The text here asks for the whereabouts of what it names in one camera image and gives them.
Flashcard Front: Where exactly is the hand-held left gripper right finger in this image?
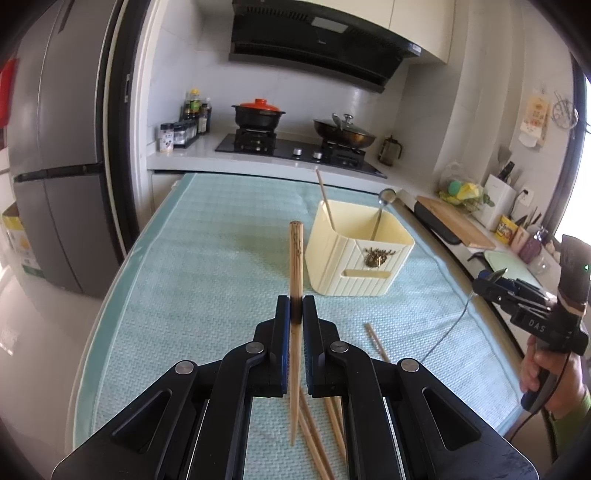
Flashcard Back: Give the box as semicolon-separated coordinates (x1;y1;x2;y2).
302;295;541;480

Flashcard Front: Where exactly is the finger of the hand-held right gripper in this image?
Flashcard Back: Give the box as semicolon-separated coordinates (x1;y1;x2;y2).
472;282;557;320
477;268;548;298

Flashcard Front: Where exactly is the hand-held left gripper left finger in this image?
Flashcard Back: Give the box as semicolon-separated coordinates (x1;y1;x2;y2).
51;295;292;480

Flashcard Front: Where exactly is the cream ribbed utensil holder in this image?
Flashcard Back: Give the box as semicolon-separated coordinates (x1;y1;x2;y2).
305;200;415;296

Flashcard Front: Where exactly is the person's right forearm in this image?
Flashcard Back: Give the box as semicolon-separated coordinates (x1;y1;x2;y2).
547;392;591;480

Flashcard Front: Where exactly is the person's right hand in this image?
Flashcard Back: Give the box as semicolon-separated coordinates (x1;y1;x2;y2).
519;340;591;417

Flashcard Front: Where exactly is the pale green board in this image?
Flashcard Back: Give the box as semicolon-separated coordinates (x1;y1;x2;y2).
482;249;546;288

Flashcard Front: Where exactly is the pink cup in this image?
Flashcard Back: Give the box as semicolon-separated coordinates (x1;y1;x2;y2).
519;226;544;264

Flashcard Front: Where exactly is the yellow packet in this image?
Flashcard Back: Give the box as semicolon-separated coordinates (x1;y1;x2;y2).
496;215;518;245

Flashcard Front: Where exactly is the wooden cutting board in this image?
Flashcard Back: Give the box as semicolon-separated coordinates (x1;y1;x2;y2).
416;195;498;250

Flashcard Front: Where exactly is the white knife block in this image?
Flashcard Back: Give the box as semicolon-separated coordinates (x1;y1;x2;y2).
482;159;518;232

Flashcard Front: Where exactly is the teal waffle mat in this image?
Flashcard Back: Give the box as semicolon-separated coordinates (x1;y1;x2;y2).
69;173;526;480

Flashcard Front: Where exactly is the black tray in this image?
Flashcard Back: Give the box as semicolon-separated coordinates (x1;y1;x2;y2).
413;201;463;246

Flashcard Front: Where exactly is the plastic bag with sponges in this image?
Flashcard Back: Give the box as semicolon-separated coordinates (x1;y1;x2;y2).
436;161;491;214

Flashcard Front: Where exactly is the hanging printed bag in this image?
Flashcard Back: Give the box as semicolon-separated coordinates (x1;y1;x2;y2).
516;88;553;149

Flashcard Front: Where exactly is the french press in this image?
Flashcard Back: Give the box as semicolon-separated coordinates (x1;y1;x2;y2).
377;135;404;167

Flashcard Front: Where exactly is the black gas stove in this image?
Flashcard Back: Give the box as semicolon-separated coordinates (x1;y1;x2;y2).
215;128;388;179

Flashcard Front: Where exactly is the white kitchen counter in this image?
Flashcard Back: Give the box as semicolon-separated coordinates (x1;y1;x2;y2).
146;133;419;195

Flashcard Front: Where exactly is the dark wok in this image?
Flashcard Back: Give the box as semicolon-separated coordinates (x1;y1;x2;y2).
313;117;378;149

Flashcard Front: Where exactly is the black pot red lid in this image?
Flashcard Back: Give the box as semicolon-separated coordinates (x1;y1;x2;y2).
232;98;286;130

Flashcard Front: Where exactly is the row of dark spice jars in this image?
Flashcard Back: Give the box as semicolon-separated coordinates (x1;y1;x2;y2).
174;119;199;148

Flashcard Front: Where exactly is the dark sauce bottle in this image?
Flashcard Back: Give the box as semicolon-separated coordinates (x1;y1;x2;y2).
198;98;213;136

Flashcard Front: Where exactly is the yellow cardboard box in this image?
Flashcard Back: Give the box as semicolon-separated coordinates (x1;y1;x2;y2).
2;203;45;278

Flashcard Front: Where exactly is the white upper cabinet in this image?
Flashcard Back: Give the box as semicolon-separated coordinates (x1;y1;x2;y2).
382;0;451;64

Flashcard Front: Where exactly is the black range hood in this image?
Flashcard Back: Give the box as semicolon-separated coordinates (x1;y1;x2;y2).
228;0;424;94

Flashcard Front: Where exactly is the grey refrigerator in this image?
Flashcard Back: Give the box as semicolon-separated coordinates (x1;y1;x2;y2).
6;0;139;299

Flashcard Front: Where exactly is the black cable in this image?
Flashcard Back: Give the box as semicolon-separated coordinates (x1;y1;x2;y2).
505;406;559;464

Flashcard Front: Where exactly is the black door frame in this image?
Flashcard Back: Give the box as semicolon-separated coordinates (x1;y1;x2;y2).
107;0;155;265

